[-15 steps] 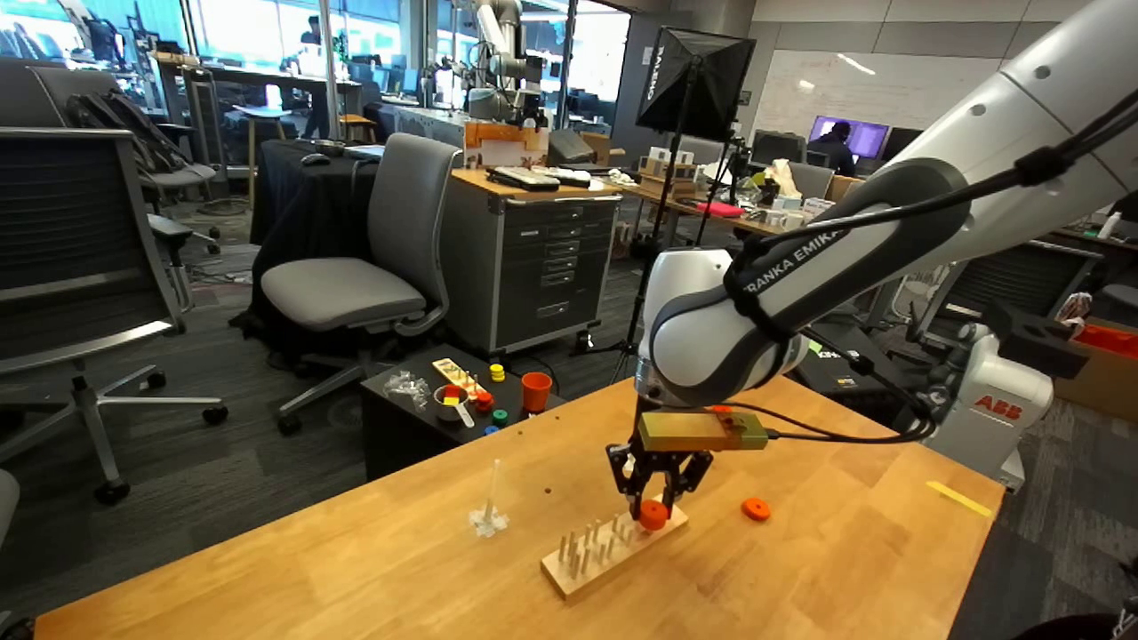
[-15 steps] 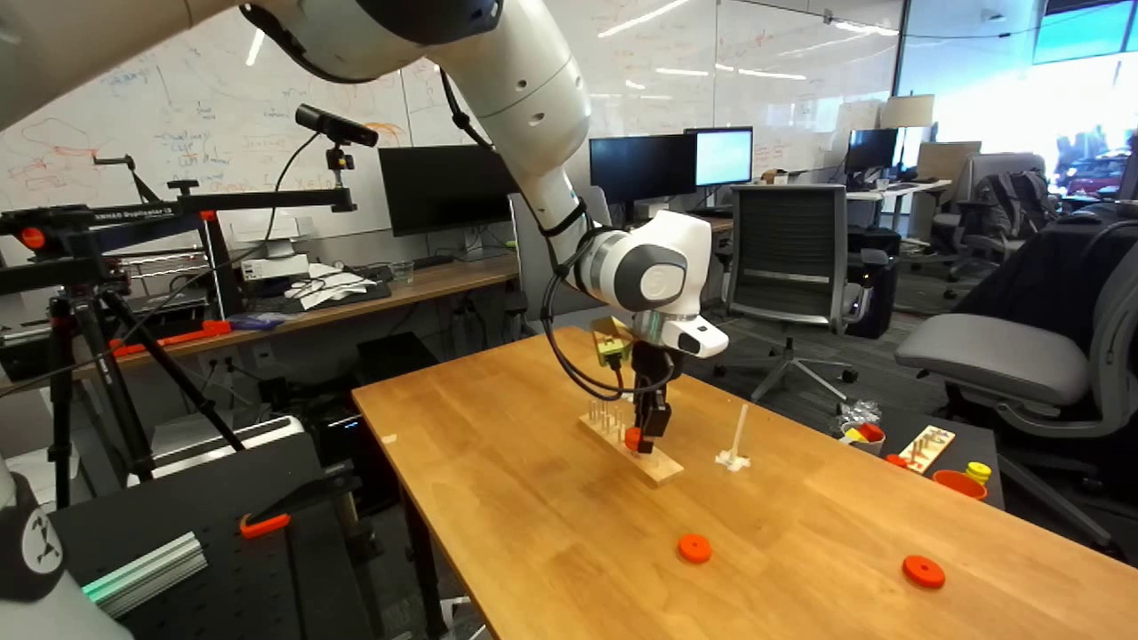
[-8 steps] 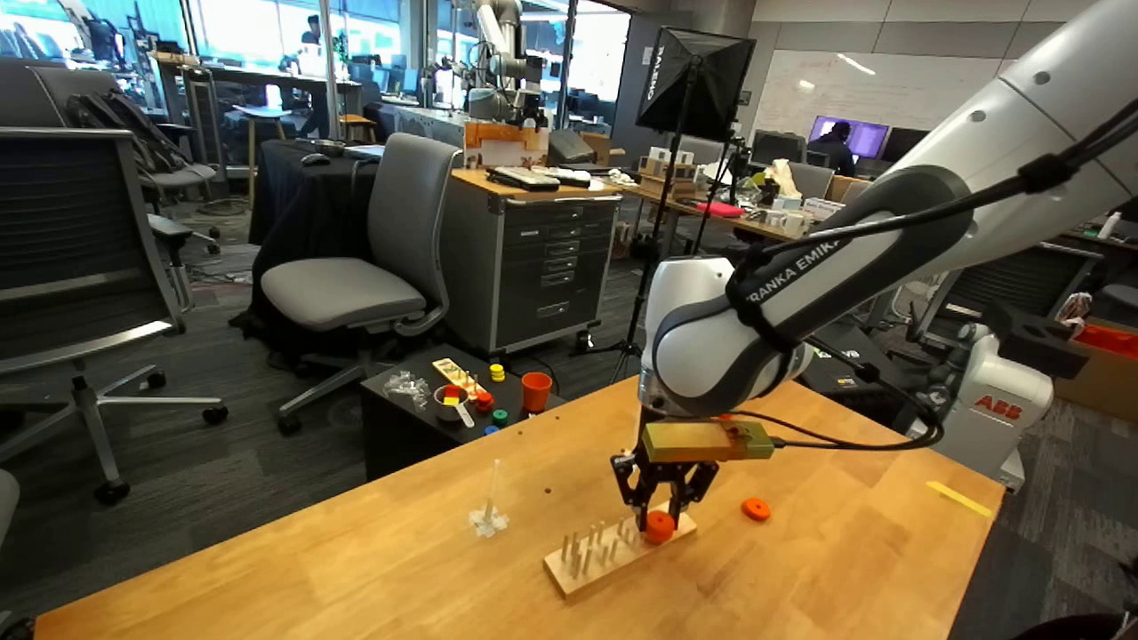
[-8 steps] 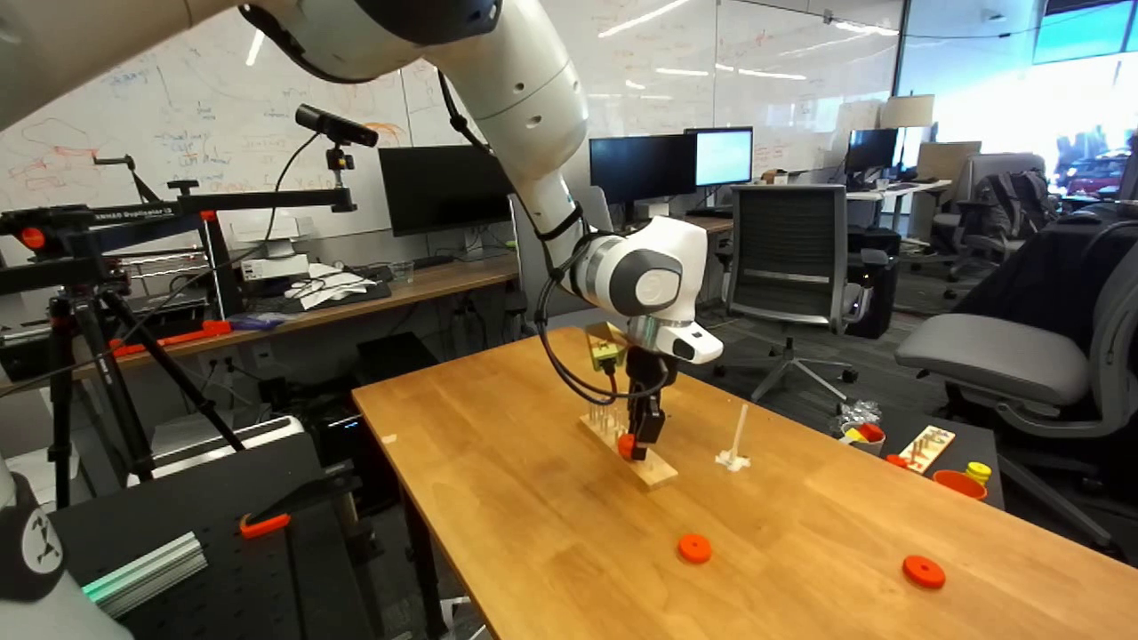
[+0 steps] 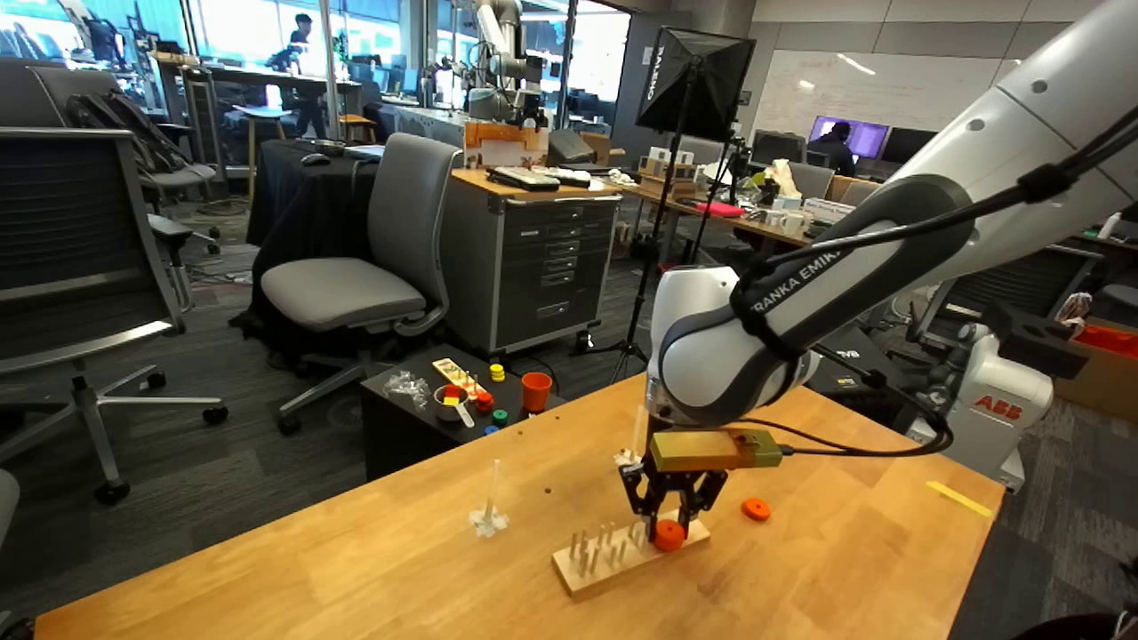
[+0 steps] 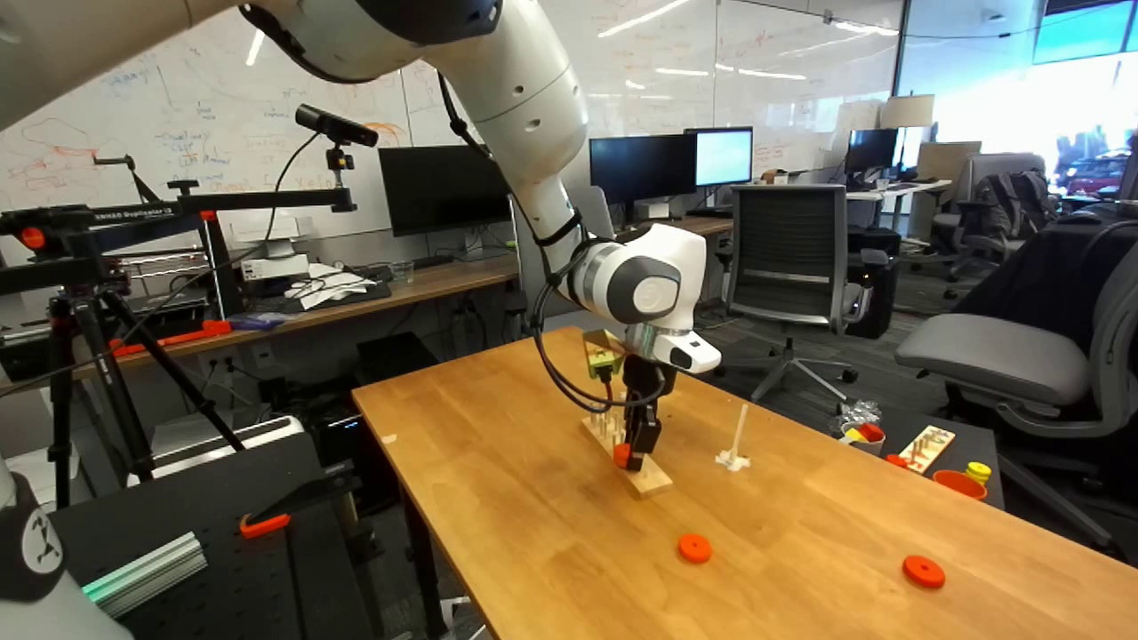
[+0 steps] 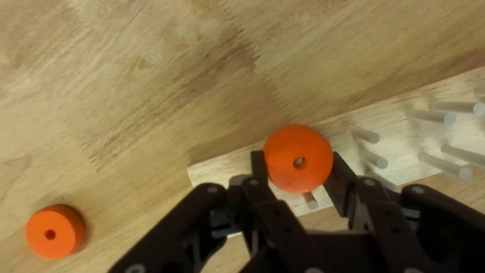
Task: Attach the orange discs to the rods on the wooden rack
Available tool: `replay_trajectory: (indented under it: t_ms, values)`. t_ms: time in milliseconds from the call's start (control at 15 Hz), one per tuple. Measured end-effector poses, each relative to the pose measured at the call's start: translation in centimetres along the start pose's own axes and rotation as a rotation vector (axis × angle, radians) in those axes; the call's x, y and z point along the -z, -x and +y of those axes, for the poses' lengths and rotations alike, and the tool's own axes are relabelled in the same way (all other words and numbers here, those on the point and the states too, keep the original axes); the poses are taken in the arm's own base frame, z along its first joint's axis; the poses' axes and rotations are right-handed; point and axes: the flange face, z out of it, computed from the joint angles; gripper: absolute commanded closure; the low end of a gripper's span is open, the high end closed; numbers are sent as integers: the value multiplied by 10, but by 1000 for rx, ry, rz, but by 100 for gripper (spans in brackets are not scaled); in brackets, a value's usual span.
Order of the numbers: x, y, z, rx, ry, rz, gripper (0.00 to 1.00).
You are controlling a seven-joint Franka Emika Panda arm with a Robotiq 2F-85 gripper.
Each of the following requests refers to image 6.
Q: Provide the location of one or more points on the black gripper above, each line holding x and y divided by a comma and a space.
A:
654, 382

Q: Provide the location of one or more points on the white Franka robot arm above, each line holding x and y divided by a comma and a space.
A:
521, 82

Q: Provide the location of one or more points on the wooden rack with rods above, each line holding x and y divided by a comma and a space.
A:
648, 480

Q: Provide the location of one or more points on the tall white peg stand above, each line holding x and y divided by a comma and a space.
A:
733, 455

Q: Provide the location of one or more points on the clear plastic bag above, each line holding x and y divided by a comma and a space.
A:
855, 414

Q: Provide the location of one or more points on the black mesh office chair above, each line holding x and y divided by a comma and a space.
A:
786, 249

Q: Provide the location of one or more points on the box of colourful toys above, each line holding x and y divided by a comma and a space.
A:
895, 433

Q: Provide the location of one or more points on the small red piece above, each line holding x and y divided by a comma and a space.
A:
898, 460

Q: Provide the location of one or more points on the black desk monitor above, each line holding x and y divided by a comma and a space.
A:
643, 166

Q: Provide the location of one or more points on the small black chair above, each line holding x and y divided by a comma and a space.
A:
872, 280

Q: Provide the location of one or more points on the white lit monitor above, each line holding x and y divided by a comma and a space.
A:
725, 158

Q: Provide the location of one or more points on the large black monitor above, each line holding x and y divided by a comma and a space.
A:
438, 191

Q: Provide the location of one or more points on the orange cup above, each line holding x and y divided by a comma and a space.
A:
958, 484

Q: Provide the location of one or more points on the small yellow block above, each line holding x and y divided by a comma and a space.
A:
978, 469

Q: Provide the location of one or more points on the white papers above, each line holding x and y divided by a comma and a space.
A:
326, 285

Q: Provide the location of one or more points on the grey office chair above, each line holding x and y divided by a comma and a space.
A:
996, 356

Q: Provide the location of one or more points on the silver metal bar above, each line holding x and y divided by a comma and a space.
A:
147, 570

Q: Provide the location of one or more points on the black tripod with boom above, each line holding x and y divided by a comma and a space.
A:
120, 217

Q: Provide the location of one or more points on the yellow wrist camera box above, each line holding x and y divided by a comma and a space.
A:
601, 356

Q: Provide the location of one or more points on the wooden wall desk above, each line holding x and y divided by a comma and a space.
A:
450, 280

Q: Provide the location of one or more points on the black camera on boom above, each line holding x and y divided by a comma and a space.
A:
336, 125

